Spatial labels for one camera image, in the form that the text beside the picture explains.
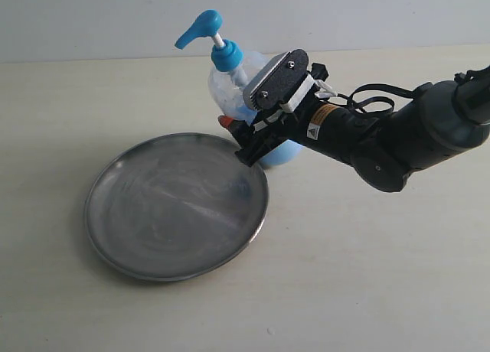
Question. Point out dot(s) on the blue pump soap bottle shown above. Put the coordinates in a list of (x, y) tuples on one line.
[(233, 69)]

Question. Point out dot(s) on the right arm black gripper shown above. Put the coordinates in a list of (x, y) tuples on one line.
[(325, 128)]

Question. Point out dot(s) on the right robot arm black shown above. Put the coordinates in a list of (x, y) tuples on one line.
[(384, 138)]

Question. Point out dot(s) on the round metal plate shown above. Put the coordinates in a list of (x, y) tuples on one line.
[(175, 207)]

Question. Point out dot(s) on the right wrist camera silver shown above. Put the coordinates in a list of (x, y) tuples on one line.
[(277, 81)]

